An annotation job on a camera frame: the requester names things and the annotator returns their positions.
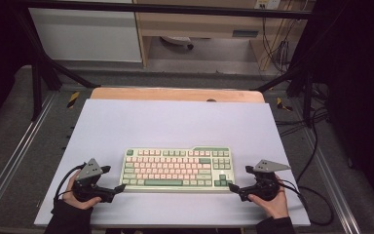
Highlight person's left hand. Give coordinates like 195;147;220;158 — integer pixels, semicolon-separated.
62;169;102;211

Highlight white chair base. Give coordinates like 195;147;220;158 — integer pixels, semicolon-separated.
160;35;195;51

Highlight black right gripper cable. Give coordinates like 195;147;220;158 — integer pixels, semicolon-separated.
277;178;335;227

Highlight green and cream keyboard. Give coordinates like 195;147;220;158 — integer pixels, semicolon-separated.
119;145;237;193

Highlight white cabinet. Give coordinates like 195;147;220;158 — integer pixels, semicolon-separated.
28;7;143;63

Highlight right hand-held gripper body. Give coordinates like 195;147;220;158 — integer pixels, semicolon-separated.
238;159;291;202

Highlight black metal frame bar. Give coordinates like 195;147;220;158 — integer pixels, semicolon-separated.
16;0;313;20

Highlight aluminium floor rail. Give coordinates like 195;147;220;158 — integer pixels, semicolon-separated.
0;92;57;222
300;123;361;234

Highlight black floor cables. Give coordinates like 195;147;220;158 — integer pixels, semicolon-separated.
274;108;329;184

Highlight person's right hand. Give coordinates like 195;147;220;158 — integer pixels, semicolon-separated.
247;175;290;219

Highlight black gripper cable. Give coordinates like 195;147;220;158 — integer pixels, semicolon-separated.
53;163;87;205
277;178;335;227

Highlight bundle of hanging cables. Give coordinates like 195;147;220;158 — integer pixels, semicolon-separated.
261;16;301;74

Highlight light wooden desk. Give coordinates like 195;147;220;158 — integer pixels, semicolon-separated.
132;0;310;71

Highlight yellow and black tape strip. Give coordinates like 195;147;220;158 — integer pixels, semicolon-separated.
276;97;293;112
66;91;81;109

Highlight wooden table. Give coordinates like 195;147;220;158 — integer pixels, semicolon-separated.
90;87;266;104

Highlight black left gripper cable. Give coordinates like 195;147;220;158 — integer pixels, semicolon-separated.
53;163;87;205

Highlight white power strip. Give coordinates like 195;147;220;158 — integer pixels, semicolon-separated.
254;0;281;10

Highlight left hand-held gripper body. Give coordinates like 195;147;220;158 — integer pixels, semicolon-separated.
72;158;116;204

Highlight black metal stand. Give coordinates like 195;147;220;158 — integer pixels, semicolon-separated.
254;62;316;129
16;9;101;123

